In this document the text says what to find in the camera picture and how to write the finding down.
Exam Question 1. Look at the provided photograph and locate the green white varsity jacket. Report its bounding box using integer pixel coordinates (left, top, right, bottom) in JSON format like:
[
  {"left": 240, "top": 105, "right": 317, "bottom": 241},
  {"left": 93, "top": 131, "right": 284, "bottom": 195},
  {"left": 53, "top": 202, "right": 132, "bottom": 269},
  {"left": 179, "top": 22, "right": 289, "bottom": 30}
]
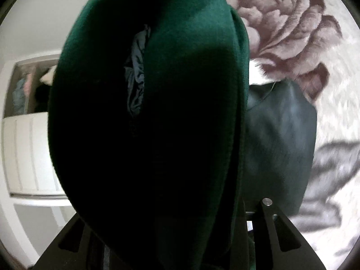
[{"left": 47, "top": 0, "right": 318, "bottom": 270}]

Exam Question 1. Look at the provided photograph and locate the floral purple bed blanket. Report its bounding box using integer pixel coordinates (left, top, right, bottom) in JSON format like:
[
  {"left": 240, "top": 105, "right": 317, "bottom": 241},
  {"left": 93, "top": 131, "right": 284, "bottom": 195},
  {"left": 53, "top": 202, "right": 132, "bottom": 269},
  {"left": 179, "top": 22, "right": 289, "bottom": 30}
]
[{"left": 227, "top": 0, "right": 359, "bottom": 269}]

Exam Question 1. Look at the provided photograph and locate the white sliding wardrobe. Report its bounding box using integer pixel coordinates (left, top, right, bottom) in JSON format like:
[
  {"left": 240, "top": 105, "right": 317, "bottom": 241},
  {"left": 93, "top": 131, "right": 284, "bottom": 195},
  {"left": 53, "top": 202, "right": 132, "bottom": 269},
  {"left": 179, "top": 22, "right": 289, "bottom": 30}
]
[{"left": 0, "top": 51, "right": 77, "bottom": 228}]

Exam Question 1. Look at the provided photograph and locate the cream hanging coat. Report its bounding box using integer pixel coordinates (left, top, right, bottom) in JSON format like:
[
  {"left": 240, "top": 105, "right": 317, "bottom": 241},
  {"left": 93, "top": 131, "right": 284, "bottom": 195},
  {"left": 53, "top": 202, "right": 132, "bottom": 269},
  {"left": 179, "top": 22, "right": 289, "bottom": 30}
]
[{"left": 40, "top": 65, "right": 57, "bottom": 86}]

